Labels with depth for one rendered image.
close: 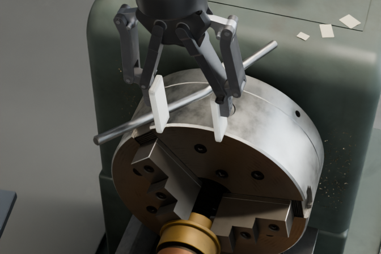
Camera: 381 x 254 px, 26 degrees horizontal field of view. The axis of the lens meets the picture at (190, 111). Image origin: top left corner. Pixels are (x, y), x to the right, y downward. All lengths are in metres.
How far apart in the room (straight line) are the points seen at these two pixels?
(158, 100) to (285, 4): 0.42
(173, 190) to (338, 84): 0.29
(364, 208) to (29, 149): 1.27
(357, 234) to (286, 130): 0.76
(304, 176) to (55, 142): 1.71
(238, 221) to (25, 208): 1.53
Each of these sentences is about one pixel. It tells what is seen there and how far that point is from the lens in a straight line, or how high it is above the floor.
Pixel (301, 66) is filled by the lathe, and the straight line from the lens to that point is 1.26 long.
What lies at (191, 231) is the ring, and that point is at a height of 1.12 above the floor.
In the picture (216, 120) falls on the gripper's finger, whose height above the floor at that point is 1.39.
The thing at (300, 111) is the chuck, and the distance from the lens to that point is 1.25.
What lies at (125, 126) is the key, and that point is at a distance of 1.01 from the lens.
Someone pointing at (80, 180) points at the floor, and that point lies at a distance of 2.71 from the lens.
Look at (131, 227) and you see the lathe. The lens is 1.52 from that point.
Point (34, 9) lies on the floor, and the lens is 3.36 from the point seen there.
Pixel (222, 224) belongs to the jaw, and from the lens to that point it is 1.21.
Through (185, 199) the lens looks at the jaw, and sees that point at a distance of 1.21.
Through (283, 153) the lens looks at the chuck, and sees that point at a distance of 1.18.
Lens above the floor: 2.09
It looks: 46 degrees down
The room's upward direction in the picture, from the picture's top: straight up
